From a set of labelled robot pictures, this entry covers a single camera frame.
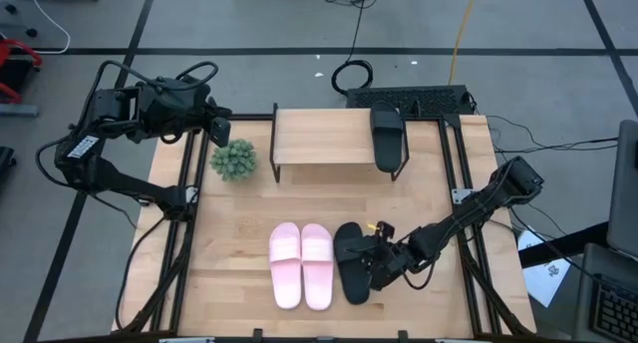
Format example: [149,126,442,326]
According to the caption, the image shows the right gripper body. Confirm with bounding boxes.
[366,220,418,292]

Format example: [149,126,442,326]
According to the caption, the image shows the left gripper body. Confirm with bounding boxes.
[198,97,233,150]

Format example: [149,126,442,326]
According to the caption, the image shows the black slide sandal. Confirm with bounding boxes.
[332,221,374,306]
[369,101,406,174]

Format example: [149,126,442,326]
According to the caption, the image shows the pink slide sandal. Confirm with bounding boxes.
[300,222,336,312]
[268,221,304,311]

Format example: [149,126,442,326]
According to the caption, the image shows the green artificial plant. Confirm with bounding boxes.
[209,138,259,182]

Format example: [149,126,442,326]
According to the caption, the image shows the white paper sheet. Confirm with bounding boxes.
[516,226,572,309]

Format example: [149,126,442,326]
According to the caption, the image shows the black keyboard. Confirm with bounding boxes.
[345,84,476,118]

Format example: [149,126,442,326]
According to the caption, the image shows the black stand base bar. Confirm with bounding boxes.
[517,220,612,269]

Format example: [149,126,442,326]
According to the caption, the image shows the red step stool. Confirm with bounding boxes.
[0,37,45,105]

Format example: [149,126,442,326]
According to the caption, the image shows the grey laptop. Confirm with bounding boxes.
[571,118,638,343]

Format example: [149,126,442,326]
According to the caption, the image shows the black aluminium rig frame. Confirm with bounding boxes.
[117,111,537,337]

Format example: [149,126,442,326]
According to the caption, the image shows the silver mounting bracket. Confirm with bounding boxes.
[451,186,475,205]

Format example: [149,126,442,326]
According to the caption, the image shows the wooden shelf black frame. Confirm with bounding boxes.
[268,102,412,183]

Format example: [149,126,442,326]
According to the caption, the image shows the coiled black cable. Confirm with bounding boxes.
[330,0,375,97]

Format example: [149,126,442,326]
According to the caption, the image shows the white cable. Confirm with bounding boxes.
[24,0,72,55]

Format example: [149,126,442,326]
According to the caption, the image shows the yellow cable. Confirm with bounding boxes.
[447,0,481,86]

